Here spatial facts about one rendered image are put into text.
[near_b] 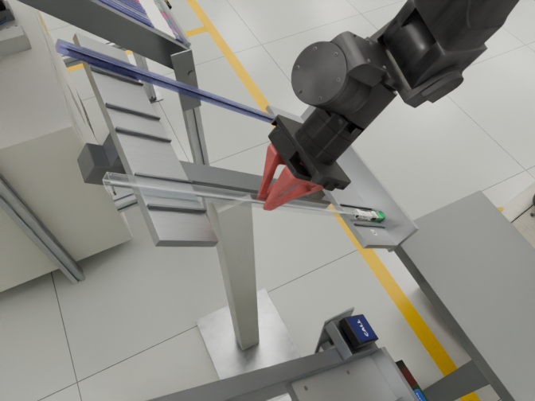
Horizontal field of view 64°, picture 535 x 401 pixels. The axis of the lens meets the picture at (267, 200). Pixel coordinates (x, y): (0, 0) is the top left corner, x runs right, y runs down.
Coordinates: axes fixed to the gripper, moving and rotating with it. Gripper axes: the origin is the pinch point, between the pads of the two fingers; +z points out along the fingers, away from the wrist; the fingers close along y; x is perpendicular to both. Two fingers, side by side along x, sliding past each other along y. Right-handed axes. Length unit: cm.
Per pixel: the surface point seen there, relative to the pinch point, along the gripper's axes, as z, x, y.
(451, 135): -8, 145, -51
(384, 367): 9.2, 19.0, 21.3
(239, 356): 72, 56, -8
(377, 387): 10.2, 16.2, 23.1
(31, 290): 108, 17, -59
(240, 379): 8.6, -8.1, 17.5
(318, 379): 10.0, 4.9, 19.7
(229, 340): 72, 56, -14
